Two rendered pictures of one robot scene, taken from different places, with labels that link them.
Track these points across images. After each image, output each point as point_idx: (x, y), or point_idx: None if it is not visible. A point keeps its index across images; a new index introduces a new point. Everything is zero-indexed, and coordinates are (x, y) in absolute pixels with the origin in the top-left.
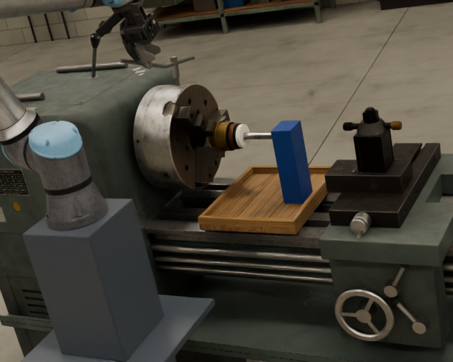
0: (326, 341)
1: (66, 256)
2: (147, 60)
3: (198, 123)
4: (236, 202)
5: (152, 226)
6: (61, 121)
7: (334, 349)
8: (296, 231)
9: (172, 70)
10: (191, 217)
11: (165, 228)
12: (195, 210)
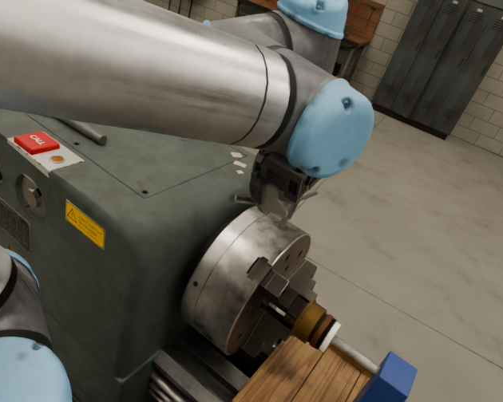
0: None
1: None
2: (271, 210)
3: (287, 304)
4: (274, 390)
5: (162, 363)
6: (45, 351)
7: None
8: None
9: (287, 208)
10: (213, 372)
11: (176, 378)
12: (221, 361)
